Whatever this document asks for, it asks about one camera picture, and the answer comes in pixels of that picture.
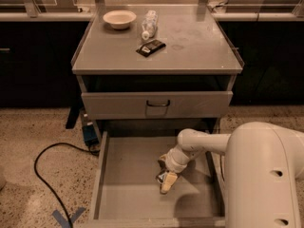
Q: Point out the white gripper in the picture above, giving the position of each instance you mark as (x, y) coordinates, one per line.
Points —
(174, 165)

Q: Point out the redbull can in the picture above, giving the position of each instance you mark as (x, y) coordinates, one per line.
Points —
(161, 177)

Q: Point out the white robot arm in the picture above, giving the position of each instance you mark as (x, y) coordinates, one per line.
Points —
(262, 162)

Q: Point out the open grey middle drawer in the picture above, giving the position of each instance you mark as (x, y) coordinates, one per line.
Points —
(127, 195)

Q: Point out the closed grey top drawer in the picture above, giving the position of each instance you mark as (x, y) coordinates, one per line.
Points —
(132, 105)

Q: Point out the grey drawer cabinet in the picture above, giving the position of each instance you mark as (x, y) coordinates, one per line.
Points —
(197, 57)

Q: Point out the blue power box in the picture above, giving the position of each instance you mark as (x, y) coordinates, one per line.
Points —
(89, 134)

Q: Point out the black snack packet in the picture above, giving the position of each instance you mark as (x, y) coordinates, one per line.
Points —
(150, 47)

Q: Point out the clear plastic water bottle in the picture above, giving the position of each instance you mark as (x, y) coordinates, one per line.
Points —
(149, 25)

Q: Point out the white bowl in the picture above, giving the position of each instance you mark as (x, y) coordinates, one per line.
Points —
(120, 19)

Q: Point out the black drawer handle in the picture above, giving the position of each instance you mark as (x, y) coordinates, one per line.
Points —
(158, 104)

